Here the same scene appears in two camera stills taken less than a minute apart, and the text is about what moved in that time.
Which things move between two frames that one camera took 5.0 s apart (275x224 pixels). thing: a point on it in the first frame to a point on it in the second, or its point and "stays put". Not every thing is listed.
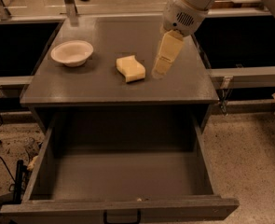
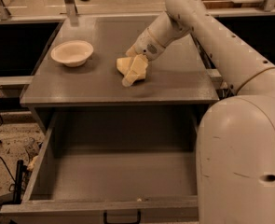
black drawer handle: (105, 219) stays put
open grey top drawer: (154, 161) stays put
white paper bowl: (73, 53) stays put
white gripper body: (181, 15) to (144, 46)
